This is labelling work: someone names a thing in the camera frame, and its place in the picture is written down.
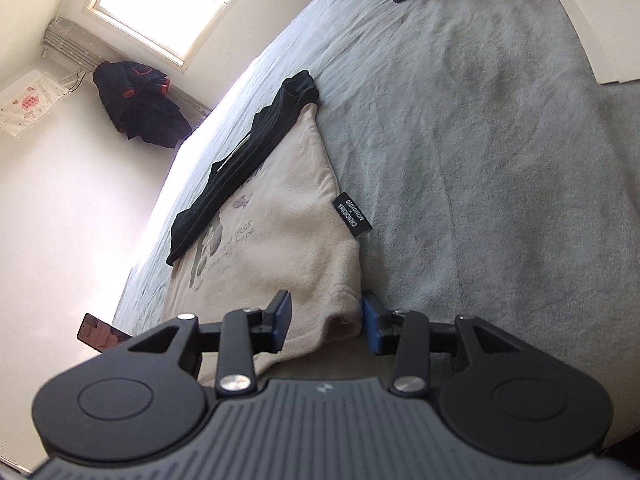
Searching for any smartphone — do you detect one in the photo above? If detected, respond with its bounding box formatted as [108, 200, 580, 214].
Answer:
[76, 312, 132, 353]

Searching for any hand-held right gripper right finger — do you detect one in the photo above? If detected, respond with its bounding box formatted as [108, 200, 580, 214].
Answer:
[361, 290, 506, 396]

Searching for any dark hanging jacket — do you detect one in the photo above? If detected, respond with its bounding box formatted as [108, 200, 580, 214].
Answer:
[92, 60, 193, 150]

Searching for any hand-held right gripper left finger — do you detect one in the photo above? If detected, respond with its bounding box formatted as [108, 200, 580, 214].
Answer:
[127, 289, 293, 396]

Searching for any cream and black sweatshirt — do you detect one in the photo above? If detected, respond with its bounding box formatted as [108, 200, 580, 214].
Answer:
[166, 71, 376, 361]

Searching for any window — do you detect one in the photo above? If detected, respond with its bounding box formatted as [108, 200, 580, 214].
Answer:
[85, 0, 296, 68]

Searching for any white board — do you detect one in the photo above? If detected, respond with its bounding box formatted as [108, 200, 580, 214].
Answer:
[540, 0, 640, 86]

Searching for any air conditioner with cloth cover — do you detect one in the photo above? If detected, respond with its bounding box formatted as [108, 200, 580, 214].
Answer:
[0, 69, 71, 137]

